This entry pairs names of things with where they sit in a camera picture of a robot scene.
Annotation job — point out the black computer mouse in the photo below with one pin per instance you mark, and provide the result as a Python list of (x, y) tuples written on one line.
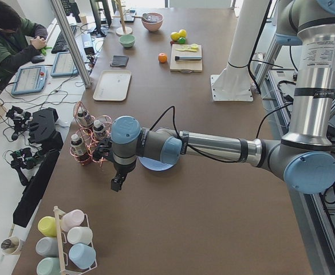
[(37, 59)]

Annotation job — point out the copper wire bottle rack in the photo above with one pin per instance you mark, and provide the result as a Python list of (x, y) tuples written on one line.
[(88, 135)]

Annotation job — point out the grey folded cloth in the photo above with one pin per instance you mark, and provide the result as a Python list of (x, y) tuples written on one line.
[(119, 61)]

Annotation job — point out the yellow plastic knife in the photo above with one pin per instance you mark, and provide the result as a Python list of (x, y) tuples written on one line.
[(188, 49)]

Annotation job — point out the lower whole lemon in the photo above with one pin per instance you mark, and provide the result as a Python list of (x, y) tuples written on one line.
[(182, 33)]

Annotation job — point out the white camera mast base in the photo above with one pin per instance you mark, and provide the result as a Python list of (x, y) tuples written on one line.
[(234, 82)]

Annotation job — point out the aluminium frame post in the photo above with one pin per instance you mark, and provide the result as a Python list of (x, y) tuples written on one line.
[(72, 45)]

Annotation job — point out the steel ice scoop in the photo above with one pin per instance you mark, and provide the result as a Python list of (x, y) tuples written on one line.
[(148, 17)]

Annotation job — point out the near teach pendant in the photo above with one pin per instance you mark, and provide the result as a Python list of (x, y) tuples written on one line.
[(29, 80)]

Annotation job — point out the blue mug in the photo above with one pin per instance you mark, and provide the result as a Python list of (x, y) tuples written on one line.
[(83, 256)]

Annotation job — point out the wooden mug rack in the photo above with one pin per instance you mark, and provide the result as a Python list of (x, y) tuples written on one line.
[(66, 265)]

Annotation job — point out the black keyboard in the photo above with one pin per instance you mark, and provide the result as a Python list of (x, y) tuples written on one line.
[(61, 44)]

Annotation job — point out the grey mug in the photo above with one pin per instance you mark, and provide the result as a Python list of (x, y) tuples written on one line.
[(47, 247)]

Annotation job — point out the orange tangerine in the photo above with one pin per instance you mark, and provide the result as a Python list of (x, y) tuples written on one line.
[(162, 58)]

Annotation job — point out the front tea bottle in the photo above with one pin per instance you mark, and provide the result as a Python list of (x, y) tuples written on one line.
[(79, 150)]

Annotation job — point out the green lime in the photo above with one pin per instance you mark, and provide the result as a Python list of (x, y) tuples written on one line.
[(181, 40)]

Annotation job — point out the right rear tea bottle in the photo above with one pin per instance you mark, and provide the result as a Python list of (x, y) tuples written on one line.
[(101, 130)]

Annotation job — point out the paper cup with items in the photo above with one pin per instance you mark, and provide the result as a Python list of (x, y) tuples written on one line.
[(11, 246)]

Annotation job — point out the blue round plate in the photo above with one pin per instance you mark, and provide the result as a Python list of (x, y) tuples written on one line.
[(154, 165)]

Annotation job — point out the wooden cutting board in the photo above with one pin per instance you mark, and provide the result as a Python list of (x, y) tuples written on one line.
[(185, 66)]

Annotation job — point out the yellow mug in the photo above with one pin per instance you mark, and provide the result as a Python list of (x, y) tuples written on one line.
[(47, 226)]

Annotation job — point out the tea bottle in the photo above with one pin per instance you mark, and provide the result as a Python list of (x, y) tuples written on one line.
[(79, 150), (85, 119), (101, 130)]

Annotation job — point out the mint mug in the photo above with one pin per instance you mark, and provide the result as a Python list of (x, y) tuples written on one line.
[(49, 266)]

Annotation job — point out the left rear tea bottle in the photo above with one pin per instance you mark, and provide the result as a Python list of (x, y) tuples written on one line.
[(85, 119)]

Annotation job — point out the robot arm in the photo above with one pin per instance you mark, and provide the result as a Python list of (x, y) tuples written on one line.
[(301, 157)]

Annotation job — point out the white mug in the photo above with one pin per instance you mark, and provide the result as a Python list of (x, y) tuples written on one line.
[(80, 235)]

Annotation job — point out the pink mug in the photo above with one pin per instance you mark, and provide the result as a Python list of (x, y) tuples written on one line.
[(72, 219)]

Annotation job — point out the cream rabbit tray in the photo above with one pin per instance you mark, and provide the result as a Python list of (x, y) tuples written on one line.
[(112, 85)]

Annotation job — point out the teach pendant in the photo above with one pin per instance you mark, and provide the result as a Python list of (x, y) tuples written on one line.
[(63, 66), (29, 80)]

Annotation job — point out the pink bowl of ice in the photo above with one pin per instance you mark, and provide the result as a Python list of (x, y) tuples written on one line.
[(152, 27)]

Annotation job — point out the far teach pendant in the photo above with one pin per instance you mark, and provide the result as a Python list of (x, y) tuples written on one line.
[(63, 66)]

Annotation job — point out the wooden cup tree stand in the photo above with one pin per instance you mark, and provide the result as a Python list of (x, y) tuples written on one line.
[(123, 30)]

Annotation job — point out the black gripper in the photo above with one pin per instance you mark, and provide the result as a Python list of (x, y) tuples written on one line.
[(122, 170)]

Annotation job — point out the person in green jacket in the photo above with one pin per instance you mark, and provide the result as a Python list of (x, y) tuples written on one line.
[(20, 41)]

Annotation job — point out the mint green bowl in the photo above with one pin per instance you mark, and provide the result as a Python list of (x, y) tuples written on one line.
[(127, 40)]

